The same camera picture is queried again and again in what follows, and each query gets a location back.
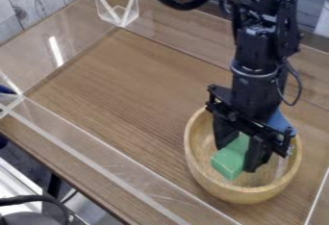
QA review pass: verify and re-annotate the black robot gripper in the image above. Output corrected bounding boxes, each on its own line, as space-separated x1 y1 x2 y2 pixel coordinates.
206 70 297 173

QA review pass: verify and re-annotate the green rectangular block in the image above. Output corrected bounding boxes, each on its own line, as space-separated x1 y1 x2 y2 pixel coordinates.
212 134 249 181

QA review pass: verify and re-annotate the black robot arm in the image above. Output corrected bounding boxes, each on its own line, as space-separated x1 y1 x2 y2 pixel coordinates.
158 0 303 172

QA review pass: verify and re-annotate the light wooden bowl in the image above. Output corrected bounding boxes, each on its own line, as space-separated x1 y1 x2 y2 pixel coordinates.
184 107 304 205

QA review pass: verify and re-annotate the black cable lower left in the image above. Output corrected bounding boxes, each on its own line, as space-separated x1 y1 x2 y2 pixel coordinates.
0 195 73 225

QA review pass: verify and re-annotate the clear acrylic enclosure wall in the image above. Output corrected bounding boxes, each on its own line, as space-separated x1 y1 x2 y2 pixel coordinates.
0 0 329 225

